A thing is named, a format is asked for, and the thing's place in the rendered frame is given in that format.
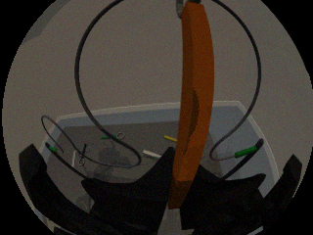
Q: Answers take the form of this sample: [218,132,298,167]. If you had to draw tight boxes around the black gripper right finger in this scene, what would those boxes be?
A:
[179,164,266,230]

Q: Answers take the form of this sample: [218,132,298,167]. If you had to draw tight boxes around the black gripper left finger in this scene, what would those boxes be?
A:
[81,146,175,230]

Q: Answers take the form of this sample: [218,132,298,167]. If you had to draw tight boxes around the orange handle with grey loop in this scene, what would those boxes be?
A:
[168,0,215,209]

